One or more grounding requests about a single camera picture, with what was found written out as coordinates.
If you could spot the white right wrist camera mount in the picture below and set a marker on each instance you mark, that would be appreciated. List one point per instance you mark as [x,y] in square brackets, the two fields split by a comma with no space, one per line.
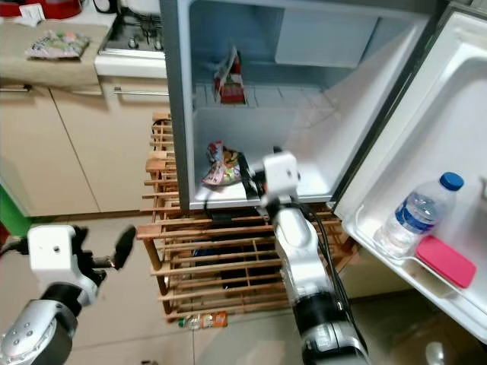
[281,171]

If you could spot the kitchen base cabinet unit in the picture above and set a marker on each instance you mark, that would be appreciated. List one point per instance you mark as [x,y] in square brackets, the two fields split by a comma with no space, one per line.
[84,152]

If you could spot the patterned snack packet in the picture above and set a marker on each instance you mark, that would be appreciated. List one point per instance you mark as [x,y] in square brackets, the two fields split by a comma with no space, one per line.
[57,44]

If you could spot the green panel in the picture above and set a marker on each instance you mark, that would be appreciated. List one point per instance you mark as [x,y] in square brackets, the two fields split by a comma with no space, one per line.
[9,209]

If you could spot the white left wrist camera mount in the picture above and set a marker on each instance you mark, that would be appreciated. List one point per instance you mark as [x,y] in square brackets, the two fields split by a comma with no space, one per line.
[52,247]

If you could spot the red and white carton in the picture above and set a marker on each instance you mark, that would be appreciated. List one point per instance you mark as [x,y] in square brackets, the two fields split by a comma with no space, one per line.
[230,76]

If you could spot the small orange-labelled bottle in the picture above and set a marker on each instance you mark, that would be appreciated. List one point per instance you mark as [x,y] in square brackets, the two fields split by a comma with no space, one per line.
[205,320]

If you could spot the steel gas hob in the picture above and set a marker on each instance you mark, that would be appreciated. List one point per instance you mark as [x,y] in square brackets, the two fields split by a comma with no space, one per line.
[133,34]

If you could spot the white paper slip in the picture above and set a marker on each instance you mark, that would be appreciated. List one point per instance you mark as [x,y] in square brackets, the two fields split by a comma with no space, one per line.
[30,14]

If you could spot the red kitchen appliance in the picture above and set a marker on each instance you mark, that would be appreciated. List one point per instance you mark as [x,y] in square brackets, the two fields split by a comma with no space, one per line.
[46,6]

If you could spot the clear water bottle blue cap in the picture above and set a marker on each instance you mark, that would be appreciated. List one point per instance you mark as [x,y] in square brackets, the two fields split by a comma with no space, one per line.
[415,217]

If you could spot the colourful snack bag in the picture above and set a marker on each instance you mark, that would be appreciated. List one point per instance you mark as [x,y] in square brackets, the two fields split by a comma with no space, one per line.
[221,167]

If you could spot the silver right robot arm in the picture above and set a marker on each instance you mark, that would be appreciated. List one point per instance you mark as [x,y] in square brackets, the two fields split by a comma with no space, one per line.
[312,266]

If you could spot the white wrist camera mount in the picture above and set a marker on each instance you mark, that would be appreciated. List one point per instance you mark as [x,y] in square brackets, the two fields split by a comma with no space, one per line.
[281,171]
[52,247]

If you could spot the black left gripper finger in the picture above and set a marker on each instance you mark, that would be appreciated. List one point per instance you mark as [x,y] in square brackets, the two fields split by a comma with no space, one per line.
[124,245]

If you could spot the pink lidded container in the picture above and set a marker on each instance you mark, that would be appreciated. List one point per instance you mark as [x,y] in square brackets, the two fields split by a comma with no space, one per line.
[445,260]

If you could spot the steel grey fridge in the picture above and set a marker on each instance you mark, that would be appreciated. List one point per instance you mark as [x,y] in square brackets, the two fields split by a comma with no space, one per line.
[304,91]

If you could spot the white-lined fridge door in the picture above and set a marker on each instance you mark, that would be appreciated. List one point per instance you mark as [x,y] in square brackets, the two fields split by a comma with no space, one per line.
[426,114]

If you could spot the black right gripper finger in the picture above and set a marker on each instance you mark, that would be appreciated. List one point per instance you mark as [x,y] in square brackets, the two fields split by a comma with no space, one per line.
[245,173]

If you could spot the wooden wine rack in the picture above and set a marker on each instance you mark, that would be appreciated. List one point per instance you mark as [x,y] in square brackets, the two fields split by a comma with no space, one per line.
[213,258]

